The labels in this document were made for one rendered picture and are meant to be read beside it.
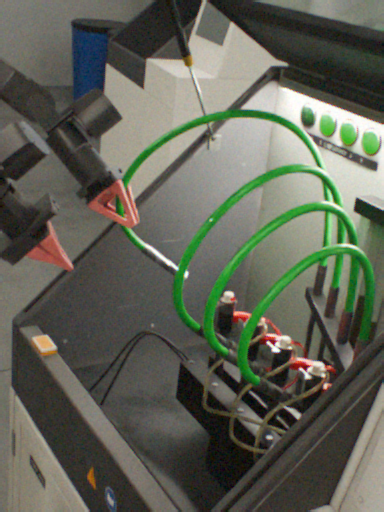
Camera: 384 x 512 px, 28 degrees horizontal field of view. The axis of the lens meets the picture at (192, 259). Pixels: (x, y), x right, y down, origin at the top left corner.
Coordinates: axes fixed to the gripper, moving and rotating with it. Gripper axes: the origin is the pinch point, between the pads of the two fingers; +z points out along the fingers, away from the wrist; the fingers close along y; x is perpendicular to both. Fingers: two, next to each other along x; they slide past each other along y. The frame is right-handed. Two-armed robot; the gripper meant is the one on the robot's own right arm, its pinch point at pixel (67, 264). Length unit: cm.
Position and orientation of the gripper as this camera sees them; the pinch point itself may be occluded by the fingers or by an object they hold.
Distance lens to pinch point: 113.1
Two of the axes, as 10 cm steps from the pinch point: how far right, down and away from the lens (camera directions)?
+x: -2.6, -4.2, 8.7
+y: 7.6, -6.5, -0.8
